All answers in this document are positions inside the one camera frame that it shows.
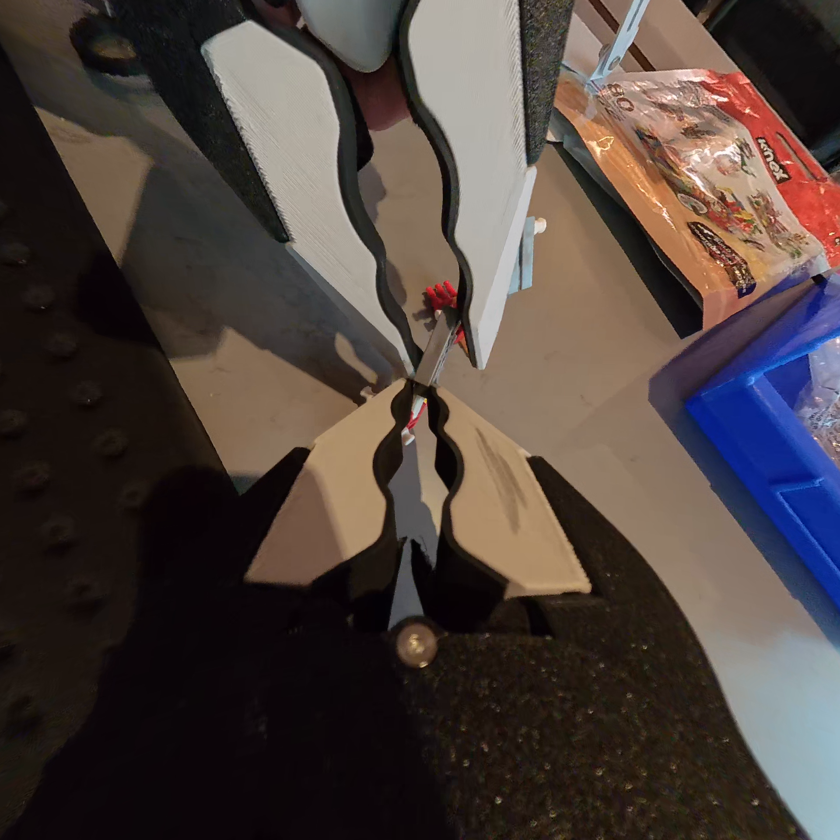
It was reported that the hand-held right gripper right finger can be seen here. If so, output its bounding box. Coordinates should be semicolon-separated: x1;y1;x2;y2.
427;384;593;599

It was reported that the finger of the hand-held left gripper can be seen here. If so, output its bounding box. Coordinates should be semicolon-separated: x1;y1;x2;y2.
400;0;538;370
202;18;424;380

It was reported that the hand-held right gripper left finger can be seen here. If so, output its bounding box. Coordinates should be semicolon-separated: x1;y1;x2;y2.
243;379;414;587

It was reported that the small red yellow toy assembly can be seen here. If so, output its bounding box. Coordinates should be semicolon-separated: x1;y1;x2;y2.
360;281;470;447

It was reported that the grey snowflake connector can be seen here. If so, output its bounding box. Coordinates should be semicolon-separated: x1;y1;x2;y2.
410;308;460;395

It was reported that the black rubber toy tyre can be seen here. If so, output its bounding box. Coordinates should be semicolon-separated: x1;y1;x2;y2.
69;13;142;73

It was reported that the orange toy parts bag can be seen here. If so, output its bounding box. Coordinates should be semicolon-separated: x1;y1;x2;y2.
554;69;840;329

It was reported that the blue plastic bin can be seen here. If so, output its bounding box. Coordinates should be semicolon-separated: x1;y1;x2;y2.
682;279;840;595

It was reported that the black dimpled plastic panel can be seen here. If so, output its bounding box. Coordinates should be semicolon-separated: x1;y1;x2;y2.
0;42;240;756

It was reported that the clear plastic bag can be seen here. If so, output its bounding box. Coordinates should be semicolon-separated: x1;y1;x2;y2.
791;328;840;460

